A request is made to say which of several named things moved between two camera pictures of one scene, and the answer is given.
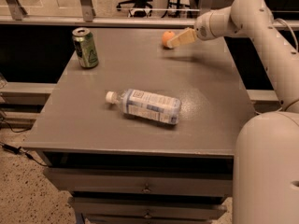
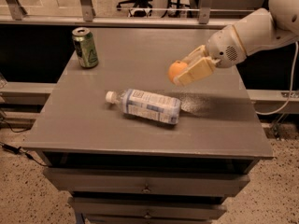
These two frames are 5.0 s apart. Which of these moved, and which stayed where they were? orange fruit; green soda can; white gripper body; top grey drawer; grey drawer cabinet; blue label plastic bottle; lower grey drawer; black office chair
Moved: orange fruit; white gripper body
Stayed: grey drawer cabinet; green soda can; top grey drawer; lower grey drawer; blue label plastic bottle; black office chair
